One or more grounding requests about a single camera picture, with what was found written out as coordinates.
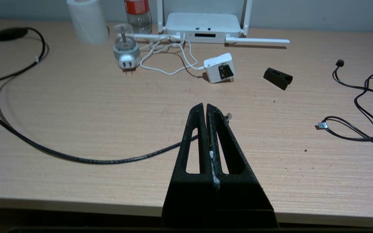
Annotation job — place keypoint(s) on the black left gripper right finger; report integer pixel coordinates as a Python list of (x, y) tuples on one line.
[(244, 200)]

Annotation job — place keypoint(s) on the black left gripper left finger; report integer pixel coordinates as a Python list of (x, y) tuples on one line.
[(181, 194)]

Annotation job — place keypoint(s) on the white power adapter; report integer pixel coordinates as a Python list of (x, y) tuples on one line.
[(215, 64)]

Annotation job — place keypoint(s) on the grey white plug night light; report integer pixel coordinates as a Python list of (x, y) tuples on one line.
[(126, 53)]

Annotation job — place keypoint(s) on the white router with antennas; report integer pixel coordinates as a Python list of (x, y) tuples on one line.
[(202, 24)]

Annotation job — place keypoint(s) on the black plastic clip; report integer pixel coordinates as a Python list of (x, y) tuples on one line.
[(277, 77)]

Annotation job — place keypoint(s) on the clear water bottle red cap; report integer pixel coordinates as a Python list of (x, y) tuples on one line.
[(138, 16)]

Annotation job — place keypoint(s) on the white paper roll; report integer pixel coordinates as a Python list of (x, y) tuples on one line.
[(87, 21)]

